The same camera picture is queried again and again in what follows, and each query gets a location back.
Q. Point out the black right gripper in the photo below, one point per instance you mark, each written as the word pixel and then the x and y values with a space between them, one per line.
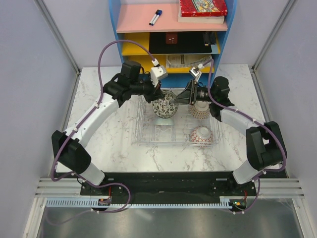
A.
pixel 184 97

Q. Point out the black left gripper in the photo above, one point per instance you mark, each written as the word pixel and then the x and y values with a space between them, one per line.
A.
pixel 155 93

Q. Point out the grey mosaic patterned bowl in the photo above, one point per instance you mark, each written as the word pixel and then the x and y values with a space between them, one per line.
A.
pixel 164 108

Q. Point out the brown geometric patterned bowl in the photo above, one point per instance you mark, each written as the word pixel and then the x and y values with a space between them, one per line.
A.
pixel 200 110

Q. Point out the blue triangle patterned bowl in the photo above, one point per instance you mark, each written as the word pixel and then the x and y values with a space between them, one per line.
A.
pixel 202 136

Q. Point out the pale green bowl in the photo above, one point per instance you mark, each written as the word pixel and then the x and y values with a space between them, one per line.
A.
pixel 164 122

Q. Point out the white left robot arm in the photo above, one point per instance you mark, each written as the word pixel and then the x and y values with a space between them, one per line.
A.
pixel 69 146

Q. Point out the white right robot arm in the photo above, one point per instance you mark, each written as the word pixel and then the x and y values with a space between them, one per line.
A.
pixel 265 147

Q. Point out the folded newspaper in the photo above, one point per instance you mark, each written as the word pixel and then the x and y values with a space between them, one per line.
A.
pixel 184 61

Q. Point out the blue and yellow shelf unit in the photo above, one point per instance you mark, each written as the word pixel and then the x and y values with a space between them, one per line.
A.
pixel 149 29

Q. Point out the black device on shelf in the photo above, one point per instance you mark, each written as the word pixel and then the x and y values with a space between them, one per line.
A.
pixel 209 38

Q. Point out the white thick book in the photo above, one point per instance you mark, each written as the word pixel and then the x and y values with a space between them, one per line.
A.
pixel 207 20

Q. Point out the blue capped marker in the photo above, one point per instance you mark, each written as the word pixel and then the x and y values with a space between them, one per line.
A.
pixel 158 13

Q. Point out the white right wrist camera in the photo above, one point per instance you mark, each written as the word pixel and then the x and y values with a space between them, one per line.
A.
pixel 196 73

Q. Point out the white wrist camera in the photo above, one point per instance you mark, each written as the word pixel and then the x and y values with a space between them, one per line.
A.
pixel 196 73
pixel 157 74

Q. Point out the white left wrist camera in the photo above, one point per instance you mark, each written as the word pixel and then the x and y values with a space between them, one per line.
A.
pixel 157 74

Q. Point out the white wire dish rack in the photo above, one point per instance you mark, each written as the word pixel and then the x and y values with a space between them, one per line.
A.
pixel 147 133

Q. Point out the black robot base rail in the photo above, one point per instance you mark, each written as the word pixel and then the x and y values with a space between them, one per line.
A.
pixel 177 187

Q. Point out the light blue cable duct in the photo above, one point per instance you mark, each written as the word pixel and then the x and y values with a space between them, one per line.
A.
pixel 98 203

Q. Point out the aluminium frame post right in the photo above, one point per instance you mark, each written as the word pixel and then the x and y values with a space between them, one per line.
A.
pixel 274 32

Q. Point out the aluminium frame post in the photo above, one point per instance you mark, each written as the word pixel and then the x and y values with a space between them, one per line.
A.
pixel 57 34
pixel 274 32

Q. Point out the aluminium frame post left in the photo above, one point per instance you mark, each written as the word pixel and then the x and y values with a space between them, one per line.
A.
pixel 57 34

